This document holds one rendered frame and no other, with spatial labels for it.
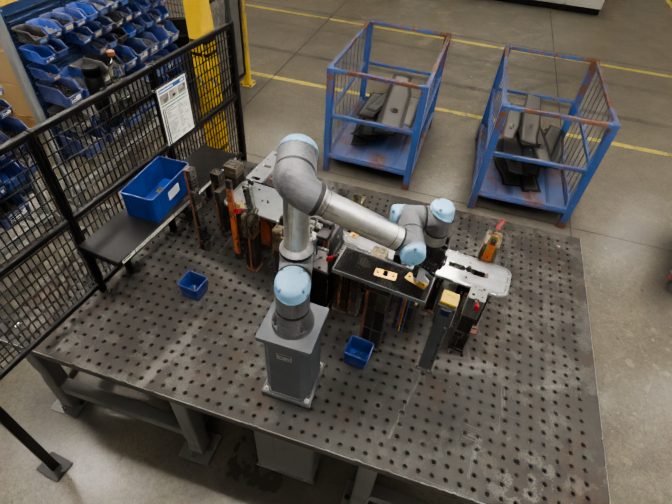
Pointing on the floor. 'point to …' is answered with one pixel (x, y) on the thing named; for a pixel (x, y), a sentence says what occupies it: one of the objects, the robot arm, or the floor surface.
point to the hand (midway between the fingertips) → (417, 277)
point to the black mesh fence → (55, 466)
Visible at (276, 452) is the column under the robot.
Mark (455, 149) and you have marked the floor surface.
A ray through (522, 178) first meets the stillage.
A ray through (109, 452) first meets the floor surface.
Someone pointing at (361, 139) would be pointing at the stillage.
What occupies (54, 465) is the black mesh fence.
